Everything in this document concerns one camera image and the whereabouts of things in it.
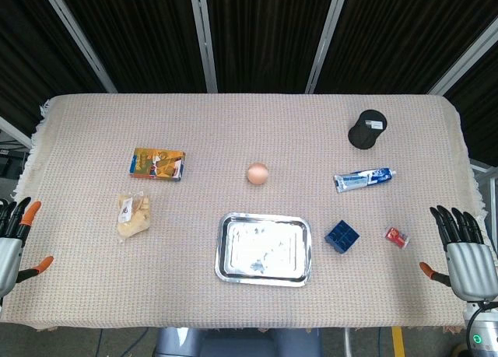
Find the colourful orange card box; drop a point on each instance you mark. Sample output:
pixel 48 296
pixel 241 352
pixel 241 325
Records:
pixel 157 164

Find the clear bag of snacks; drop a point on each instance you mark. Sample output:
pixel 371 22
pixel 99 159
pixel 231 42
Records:
pixel 133 216

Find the small red packet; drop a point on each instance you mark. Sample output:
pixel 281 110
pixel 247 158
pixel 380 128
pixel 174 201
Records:
pixel 397 237

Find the blue white toothpaste tube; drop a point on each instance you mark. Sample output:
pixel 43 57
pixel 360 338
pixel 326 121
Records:
pixel 363 179

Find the silver metal tray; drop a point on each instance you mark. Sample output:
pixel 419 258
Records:
pixel 264 249

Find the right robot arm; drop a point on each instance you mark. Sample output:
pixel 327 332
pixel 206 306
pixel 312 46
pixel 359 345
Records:
pixel 480 330

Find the black cylindrical container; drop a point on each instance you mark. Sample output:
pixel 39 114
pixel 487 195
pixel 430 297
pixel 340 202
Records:
pixel 367 130

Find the brown egg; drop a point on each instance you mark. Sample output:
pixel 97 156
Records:
pixel 258 173

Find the yellow floor tape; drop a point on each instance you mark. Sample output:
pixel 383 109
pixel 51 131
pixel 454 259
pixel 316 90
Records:
pixel 397 341

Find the blue cube block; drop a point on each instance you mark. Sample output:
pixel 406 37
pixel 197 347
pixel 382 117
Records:
pixel 342 236

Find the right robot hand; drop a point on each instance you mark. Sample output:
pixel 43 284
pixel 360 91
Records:
pixel 468 263

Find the beige woven tablecloth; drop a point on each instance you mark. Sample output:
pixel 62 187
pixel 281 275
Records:
pixel 249 201

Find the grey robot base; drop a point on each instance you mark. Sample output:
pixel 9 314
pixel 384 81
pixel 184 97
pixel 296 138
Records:
pixel 238 342

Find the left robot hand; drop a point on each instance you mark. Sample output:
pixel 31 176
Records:
pixel 9 252

